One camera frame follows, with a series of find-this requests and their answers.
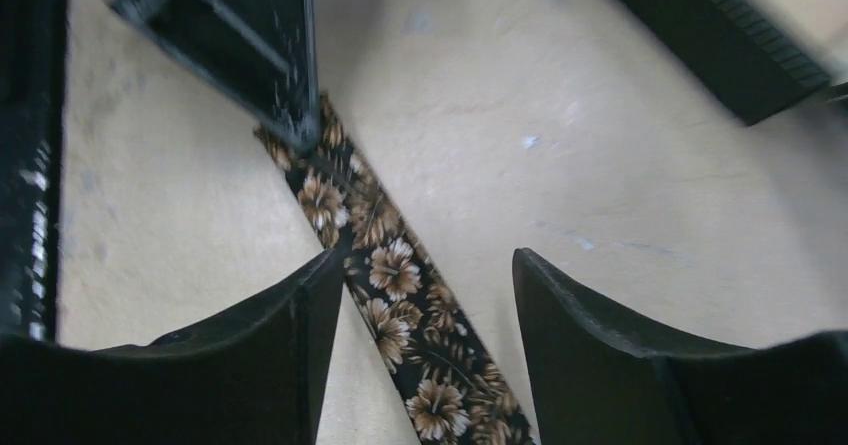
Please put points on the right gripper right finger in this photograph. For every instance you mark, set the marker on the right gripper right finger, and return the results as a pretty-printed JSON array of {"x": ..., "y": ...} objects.
[{"x": 602, "y": 373}]

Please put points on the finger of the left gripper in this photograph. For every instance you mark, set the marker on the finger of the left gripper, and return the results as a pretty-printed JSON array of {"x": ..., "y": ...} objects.
[
  {"x": 752, "y": 66},
  {"x": 259, "y": 53}
]

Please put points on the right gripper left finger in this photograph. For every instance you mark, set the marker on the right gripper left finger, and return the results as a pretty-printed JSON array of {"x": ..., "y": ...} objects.
[{"x": 254, "y": 373}]

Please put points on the brown floral black tie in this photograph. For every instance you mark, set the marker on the brown floral black tie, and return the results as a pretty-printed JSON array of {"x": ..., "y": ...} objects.
[{"x": 452, "y": 390}]

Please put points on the black aluminium mounting rail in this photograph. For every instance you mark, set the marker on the black aluminium mounting rail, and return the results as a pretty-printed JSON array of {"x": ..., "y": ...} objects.
[{"x": 33, "y": 78}]

